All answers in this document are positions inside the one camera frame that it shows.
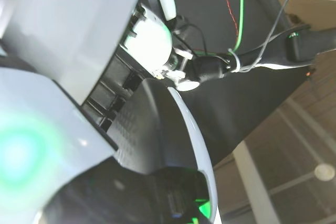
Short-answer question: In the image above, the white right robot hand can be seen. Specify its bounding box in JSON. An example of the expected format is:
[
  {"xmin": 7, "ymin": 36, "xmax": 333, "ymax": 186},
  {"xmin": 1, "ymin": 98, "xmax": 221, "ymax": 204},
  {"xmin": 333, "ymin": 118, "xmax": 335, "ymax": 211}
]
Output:
[{"xmin": 0, "ymin": 0, "xmax": 222, "ymax": 224}]

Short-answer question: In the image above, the white zip tie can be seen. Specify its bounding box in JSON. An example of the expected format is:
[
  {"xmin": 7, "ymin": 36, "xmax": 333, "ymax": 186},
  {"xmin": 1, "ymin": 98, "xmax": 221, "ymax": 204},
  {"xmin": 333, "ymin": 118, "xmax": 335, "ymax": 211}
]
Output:
[{"xmin": 227, "ymin": 48, "xmax": 242, "ymax": 74}]

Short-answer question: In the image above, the round white ceiling lamp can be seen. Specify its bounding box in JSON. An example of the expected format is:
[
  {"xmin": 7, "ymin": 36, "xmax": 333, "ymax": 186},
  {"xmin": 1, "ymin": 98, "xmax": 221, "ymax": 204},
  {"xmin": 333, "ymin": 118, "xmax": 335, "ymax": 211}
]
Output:
[{"xmin": 314, "ymin": 163, "xmax": 336, "ymax": 182}]

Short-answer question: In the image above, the thin black wire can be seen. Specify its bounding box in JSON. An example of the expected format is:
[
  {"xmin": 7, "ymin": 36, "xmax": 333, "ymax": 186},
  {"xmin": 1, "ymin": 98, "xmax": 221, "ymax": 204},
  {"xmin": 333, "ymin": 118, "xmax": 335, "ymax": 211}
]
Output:
[{"xmin": 181, "ymin": 23, "xmax": 208, "ymax": 55}]

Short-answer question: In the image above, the red wire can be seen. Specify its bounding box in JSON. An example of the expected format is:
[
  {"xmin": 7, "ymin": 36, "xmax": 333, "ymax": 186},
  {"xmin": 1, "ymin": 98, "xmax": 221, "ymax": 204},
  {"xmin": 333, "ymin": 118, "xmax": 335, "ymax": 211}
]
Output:
[{"xmin": 222, "ymin": 0, "xmax": 239, "ymax": 37}]

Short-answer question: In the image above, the green wire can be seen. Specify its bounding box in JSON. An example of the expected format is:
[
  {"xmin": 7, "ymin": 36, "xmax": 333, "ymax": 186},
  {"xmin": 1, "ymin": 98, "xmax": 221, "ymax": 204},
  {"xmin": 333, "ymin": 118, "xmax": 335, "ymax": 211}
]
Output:
[{"xmin": 230, "ymin": 0, "xmax": 247, "ymax": 53}]

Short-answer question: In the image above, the grey wire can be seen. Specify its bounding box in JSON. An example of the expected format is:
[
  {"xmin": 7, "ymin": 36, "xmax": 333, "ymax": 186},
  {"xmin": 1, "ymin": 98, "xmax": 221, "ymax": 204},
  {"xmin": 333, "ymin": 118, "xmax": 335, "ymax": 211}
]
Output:
[{"xmin": 245, "ymin": 0, "xmax": 309, "ymax": 73}]

